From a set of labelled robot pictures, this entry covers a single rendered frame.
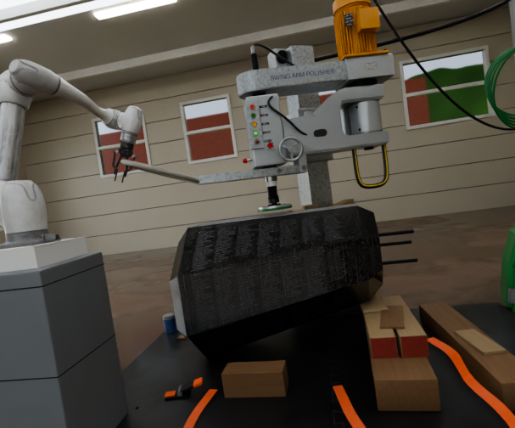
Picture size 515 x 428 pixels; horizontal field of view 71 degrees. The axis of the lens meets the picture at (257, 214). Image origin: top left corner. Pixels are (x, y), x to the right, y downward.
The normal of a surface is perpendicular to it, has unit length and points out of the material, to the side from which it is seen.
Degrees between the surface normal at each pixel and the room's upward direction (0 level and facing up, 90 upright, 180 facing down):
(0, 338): 90
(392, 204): 90
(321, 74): 90
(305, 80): 90
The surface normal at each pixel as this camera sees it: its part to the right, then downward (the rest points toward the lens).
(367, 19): 0.10, 0.04
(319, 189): 0.35, 0.00
